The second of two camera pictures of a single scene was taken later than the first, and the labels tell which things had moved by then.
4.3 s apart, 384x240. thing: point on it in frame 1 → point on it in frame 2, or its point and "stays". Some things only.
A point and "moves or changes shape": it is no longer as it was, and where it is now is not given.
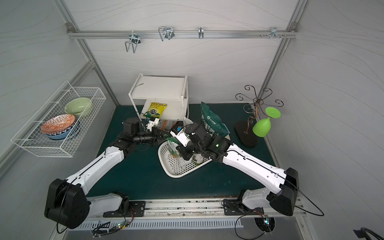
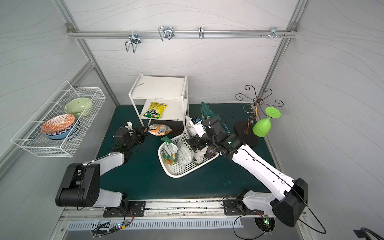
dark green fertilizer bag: [215, 120] stays
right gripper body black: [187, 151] → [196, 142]
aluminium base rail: [201, 208] stays
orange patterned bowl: [58, 123] stays
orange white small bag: [166, 124] moves or changes shape
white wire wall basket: [59, 126] stays
